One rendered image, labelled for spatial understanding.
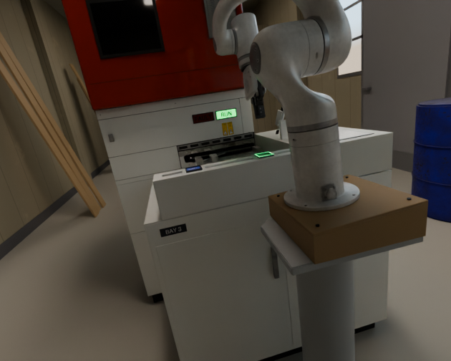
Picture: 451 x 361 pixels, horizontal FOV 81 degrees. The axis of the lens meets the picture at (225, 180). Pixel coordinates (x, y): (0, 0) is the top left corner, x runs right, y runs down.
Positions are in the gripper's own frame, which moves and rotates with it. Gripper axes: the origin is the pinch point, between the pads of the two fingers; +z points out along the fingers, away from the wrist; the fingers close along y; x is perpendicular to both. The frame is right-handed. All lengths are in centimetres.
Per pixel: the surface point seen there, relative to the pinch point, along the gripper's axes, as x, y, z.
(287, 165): 6.6, 0.3, 20.1
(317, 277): -1, 26, 49
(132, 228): -64, -69, 43
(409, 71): 243, -174, -43
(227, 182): -15.8, 0.0, 21.5
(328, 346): 0, 22, 71
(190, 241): -32, -4, 40
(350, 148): 31.7, 0.7, 18.6
